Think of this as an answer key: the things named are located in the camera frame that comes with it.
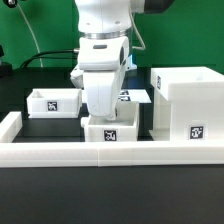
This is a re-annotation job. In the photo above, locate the black cable bundle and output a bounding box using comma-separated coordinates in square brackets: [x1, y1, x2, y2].
[19, 48, 81, 69]

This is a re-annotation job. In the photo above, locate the white drawer rear one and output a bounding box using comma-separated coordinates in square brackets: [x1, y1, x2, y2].
[27, 88, 82, 118]

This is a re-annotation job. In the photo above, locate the black device at left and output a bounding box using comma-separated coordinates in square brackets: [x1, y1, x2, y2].
[0, 45, 13, 78]

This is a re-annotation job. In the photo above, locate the fiducial marker sheet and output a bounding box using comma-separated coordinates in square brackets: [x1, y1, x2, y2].
[118, 89, 151, 103]

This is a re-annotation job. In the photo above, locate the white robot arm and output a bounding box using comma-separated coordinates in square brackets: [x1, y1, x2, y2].
[74, 0, 175, 119]

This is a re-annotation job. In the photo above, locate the white drawer one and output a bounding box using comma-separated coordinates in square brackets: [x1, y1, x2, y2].
[81, 101, 139, 142]
[27, 88, 82, 118]

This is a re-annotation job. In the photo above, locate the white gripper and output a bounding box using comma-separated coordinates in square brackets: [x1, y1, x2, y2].
[78, 36, 129, 119]

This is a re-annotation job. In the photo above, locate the white drawer cabinet box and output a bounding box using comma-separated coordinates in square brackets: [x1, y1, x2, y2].
[150, 67, 224, 141]

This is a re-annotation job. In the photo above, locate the white drawer front one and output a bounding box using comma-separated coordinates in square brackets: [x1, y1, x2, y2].
[81, 101, 139, 142]

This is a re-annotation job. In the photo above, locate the white U-shaped border frame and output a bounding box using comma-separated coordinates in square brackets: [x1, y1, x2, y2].
[0, 112, 224, 168]

